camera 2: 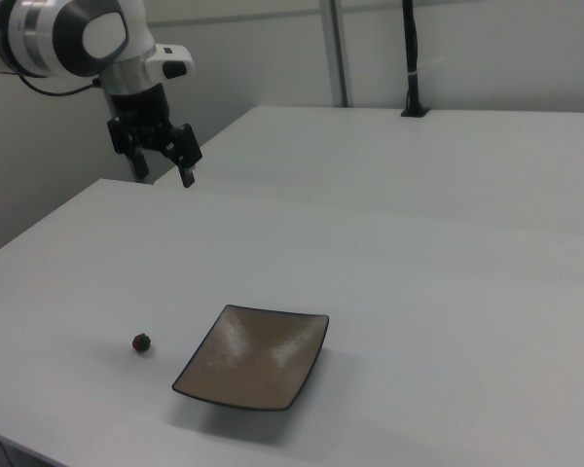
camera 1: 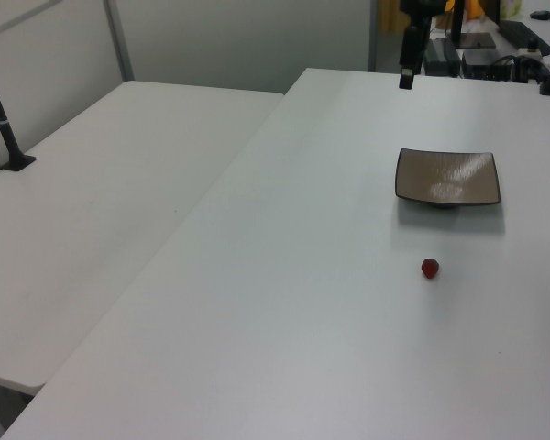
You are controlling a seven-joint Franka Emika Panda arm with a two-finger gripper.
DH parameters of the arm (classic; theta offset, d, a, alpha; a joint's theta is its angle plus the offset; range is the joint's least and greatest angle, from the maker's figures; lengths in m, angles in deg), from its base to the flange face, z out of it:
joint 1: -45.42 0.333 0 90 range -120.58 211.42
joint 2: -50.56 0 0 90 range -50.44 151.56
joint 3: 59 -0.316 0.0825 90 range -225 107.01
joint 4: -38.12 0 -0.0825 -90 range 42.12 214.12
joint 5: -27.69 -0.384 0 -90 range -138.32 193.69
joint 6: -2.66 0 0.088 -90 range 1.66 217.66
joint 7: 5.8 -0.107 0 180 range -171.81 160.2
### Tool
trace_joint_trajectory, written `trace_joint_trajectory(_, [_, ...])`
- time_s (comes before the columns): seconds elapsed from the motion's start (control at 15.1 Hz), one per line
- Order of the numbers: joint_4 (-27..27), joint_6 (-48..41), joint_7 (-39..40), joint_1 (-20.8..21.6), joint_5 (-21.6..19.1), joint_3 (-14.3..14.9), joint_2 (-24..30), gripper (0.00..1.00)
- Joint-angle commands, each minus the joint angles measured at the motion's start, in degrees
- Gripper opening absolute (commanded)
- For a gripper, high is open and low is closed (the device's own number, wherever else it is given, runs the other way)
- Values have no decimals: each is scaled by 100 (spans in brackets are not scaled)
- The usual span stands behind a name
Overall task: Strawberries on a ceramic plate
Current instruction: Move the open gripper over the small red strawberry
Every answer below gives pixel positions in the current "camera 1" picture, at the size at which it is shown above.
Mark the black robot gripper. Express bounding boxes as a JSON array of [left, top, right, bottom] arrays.
[[399, 23, 432, 91]]

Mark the red strawberry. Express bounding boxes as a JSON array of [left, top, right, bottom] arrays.
[[420, 257, 442, 281]]

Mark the square brown ceramic plate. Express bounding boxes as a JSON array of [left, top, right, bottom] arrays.
[[394, 148, 502, 212]]

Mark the black flat power box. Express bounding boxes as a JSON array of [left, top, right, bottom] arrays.
[[422, 38, 462, 78]]

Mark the black monitor stand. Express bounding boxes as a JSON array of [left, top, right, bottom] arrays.
[[449, 0, 497, 50]]

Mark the black box with lights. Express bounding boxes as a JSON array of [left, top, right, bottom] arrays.
[[461, 48, 515, 82]]

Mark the orange yellow object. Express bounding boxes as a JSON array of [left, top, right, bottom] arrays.
[[444, 0, 483, 20]]

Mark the black keyboard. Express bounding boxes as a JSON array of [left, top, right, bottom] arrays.
[[498, 19, 550, 48]]

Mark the black pole with white band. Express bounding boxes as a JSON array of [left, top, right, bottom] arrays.
[[0, 45, 38, 173]]

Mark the grey metal partition post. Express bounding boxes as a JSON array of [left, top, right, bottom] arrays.
[[368, 0, 380, 72], [103, 0, 135, 84]]

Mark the black cable bundle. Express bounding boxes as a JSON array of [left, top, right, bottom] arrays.
[[493, 53, 549, 85]]

